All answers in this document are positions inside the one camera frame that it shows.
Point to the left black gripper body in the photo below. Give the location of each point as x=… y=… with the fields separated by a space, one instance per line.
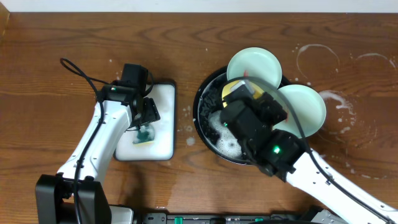
x=149 y=111

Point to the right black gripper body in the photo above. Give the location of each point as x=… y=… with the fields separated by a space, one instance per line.
x=272 y=114

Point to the yellow plate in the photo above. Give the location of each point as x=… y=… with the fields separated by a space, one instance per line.
x=229 y=88

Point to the green scrubbing sponge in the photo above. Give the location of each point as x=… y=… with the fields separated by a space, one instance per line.
x=146 y=133

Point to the mint plate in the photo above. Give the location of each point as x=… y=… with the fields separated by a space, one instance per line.
x=255 y=62
x=308 y=106

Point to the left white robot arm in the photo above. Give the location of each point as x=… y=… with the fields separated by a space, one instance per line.
x=75 y=193

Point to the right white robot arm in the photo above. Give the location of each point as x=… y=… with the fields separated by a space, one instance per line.
x=311 y=174

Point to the rectangular black foam tray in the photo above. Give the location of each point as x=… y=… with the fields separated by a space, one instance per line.
x=162 y=147

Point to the round black tray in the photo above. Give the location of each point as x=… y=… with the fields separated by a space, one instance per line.
x=205 y=109

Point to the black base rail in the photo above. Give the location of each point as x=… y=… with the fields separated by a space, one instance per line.
x=163 y=218

